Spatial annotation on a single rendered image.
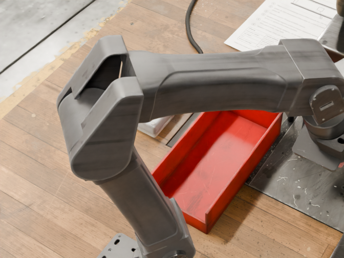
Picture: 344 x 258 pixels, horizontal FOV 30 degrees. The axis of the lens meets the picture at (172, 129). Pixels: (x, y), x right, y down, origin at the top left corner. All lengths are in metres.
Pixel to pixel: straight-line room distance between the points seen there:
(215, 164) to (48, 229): 0.30
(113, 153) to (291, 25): 0.80
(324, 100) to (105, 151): 0.25
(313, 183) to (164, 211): 0.38
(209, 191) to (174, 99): 0.45
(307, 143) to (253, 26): 0.54
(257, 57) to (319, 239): 0.44
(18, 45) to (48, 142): 1.63
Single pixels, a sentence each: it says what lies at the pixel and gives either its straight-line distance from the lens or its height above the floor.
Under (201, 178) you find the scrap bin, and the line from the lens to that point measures 1.10.
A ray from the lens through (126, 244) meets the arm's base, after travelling 1.03.
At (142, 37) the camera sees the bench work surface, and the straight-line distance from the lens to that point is 1.36.
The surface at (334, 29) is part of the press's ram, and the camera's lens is 1.02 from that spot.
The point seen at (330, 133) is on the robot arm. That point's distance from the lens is 0.80.
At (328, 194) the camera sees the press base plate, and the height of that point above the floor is 0.90.
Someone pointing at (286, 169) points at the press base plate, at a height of 0.90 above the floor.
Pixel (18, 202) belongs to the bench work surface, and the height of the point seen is 0.90.
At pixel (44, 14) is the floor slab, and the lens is 2.93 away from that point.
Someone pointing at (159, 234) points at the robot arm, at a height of 1.08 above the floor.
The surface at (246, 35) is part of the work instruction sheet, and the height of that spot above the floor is 0.90.
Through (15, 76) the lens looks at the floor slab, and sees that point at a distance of 2.66.
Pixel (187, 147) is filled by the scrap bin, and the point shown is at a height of 0.92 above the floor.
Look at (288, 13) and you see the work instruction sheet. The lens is 1.42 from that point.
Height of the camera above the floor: 1.79
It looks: 49 degrees down
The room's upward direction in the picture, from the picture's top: 3 degrees counter-clockwise
